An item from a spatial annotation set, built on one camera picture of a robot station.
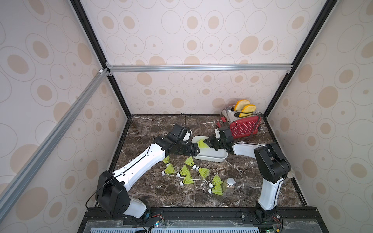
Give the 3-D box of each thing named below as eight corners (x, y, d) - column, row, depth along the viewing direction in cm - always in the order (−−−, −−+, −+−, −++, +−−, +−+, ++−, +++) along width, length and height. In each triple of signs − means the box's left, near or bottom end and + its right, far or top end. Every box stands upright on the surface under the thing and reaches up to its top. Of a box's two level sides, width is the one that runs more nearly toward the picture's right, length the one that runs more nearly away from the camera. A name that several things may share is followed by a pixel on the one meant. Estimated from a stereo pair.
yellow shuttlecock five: (176, 175, 89) (175, 173, 86) (185, 167, 93) (185, 164, 90) (181, 181, 87) (181, 178, 84) (190, 172, 90) (190, 169, 88)
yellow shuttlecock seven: (204, 179, 88) (205, 177, 86) (196, 169, 92) (196, 167, 90) (210, 174, 90) (211, 172, 88) (202, 164, 94) (202, 162, 92)
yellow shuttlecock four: (182, 189, 85) (182, 187, 82) (178, 181, 87) (178, 179, 85) (193, 182, 87) (193, 180, 84) (189, 175, 90) (189, 173, 87)
